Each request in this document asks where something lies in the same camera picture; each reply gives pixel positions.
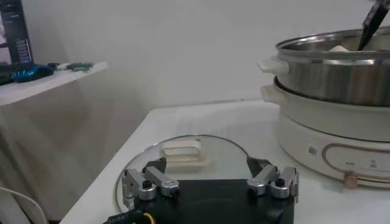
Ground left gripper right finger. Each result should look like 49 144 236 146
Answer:
246 156 300 204

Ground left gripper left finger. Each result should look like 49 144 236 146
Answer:
121 156 181 211

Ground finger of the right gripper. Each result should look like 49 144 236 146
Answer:
356 0 390 52

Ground round glass pot lid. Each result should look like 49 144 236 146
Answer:
115 134 254 214

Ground white steamed baozi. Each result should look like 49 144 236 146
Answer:
328 44 350 53

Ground stainless steel steamer basket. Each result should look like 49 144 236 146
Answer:
257 26 390 108

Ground white electric cooker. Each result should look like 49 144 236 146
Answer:
260 76 390 190

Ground green circuit board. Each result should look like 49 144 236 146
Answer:
65 61 94 73

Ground white side table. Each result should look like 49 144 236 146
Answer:
0 60 109 107

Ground blue computer mouse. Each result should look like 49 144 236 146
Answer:
11 64 55 83

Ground black flat device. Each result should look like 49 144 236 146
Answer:
0 71 15 86

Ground white floor cable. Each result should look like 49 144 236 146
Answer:
0 186 49 224

